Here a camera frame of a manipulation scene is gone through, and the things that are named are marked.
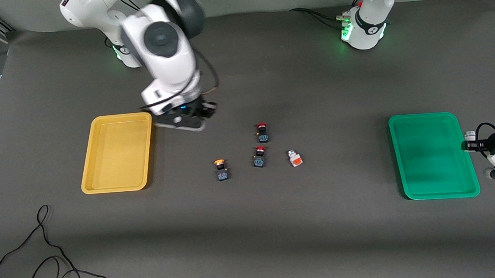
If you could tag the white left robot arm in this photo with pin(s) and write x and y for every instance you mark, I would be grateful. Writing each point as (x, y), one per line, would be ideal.
(369, 31)

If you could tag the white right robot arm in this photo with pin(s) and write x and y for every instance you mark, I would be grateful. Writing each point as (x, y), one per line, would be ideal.
(167, 54)

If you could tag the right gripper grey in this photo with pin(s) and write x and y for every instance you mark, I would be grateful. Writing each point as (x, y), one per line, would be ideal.
(206, 108)

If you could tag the white orange push button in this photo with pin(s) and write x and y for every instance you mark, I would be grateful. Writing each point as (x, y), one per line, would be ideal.
(470, 136)
(295, 158)

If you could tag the green plastic tray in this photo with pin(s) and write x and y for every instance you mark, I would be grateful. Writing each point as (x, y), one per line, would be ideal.
(426, 159)

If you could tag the red push button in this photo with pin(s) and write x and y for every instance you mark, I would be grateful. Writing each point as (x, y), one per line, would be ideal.
(260, 157)
(262, 133)

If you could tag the yellow push button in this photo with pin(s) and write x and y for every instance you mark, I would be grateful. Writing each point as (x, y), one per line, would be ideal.
(222, 171)

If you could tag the yellow plastic tray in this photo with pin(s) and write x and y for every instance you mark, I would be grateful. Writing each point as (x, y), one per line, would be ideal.
(121, 162)

